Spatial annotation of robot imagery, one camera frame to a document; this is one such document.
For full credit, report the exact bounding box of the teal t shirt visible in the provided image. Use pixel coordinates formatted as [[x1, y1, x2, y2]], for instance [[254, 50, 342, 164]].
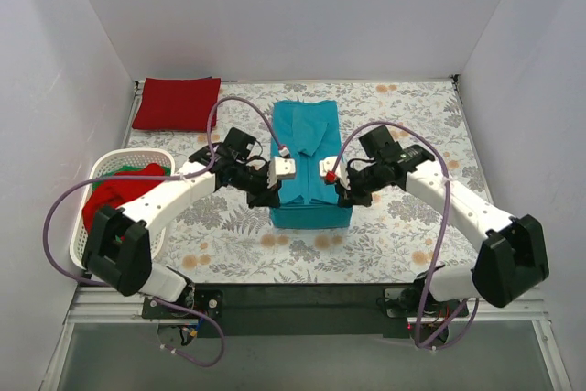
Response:
[[270, 100, 353, 230]]

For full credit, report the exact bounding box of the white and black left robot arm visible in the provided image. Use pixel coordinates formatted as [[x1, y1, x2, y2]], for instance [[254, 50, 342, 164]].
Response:
[[81, 128, 296, 318]]

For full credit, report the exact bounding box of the aluminium frame rail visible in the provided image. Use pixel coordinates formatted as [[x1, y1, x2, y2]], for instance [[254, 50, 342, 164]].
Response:
[[41, 285, 571, 390]]

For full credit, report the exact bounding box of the floral patterned table mat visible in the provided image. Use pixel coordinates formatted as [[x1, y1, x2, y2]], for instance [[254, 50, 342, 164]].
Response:
[[158, 81, 489, 283]]

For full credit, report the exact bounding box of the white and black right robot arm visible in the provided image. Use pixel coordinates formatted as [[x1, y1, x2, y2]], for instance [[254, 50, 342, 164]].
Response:
[[320, 126, 549, 316]]

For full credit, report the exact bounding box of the white plastic laundry basket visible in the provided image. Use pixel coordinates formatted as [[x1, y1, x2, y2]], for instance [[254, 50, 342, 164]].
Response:
[[69, 147, 178, 272]]

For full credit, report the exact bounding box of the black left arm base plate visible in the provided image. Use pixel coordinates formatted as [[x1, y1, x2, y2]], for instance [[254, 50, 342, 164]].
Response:
[[141, 288, 223, 320]]

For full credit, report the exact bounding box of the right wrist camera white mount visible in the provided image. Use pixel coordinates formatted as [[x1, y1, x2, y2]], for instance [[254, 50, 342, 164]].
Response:
[[319, 156, 350, 190]]

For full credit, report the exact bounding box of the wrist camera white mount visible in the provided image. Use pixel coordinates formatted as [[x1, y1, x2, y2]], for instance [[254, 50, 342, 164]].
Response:
[[267, 146, 297, 188], [319, 156, 350, 190]]

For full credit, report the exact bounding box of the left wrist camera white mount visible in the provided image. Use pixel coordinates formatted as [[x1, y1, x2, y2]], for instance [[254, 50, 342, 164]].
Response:
[[267, 146, 297, 188]]

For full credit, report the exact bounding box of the crumpled green t shirt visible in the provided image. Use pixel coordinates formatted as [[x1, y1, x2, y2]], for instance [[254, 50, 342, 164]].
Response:
[[92, 163, 170, 198]]

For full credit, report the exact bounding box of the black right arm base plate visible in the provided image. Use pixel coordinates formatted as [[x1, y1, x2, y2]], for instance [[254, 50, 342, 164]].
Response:
[[382, 285, 461, 318]]

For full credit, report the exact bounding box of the crumpled red t shirt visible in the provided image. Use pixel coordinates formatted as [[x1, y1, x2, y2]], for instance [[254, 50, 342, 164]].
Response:
[[81, 163, 170, 232]]

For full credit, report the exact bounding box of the folded red t shirt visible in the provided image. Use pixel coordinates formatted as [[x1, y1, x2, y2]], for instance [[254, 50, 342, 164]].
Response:
[[132, 77, 221, 132]]

